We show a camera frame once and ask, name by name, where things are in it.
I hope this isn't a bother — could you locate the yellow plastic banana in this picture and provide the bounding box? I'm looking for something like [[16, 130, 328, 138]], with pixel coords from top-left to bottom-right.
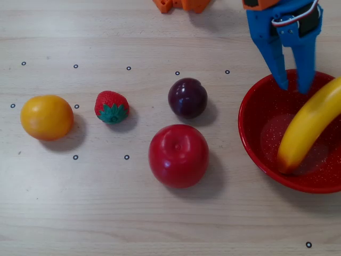
[[276, 76, 341, 175]]

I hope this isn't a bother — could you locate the red plastic apple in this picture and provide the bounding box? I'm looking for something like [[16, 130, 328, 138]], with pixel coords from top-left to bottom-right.
[[148, 124, 210, 189]]

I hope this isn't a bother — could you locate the white red black servo cable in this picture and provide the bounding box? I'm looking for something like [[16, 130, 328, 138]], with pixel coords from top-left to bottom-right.
[[271, 0, 320, 28]]

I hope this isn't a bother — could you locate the red plastic strawberry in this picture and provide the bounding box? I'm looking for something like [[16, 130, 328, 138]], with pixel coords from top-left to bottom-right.
[[94, 90, 131, 125]]

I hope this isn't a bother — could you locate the dark purple plastic plum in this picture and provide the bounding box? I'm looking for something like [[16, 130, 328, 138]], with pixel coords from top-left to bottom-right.
[[167, 77, 208, 119]]

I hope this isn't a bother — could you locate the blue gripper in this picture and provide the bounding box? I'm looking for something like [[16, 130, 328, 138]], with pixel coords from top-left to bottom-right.
[[246, 0, 324, 95]]

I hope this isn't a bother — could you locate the red speckled bowl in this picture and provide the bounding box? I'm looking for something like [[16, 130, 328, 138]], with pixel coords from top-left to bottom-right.
[[238, 68, 341, 194]]

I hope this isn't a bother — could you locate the orange robot base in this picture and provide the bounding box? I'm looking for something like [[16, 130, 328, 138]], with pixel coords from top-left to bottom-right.
[[152, 0, 213, 14]]

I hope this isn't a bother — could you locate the orange plastic fruit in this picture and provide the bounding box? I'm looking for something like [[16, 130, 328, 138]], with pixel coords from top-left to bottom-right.
[[20, 94, 75, 141]]

